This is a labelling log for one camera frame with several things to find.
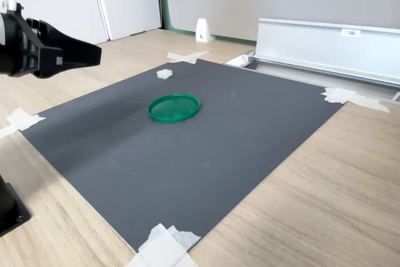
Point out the white tape piece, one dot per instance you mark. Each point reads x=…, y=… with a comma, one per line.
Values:
x=340, y=95
x=187, y=56
x=22, y=120
x=162, y=248

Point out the small white printed label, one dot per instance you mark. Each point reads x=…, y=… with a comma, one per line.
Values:
x=350, y=32

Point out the green partition edge trim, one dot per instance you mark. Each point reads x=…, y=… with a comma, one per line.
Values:
x=165, y=4

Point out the white cabinet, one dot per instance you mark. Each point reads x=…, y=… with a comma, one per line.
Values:
x=125, y=1

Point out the small white plastic terminal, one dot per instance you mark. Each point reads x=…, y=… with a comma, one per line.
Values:
x=164, y=74

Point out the small white bracket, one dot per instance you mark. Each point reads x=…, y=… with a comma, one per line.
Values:
x=202, y=31

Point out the round green lid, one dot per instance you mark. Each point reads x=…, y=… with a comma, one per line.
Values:
x=173, y=109

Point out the dark grey mat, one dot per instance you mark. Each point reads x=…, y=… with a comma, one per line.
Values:
x=218, y=170

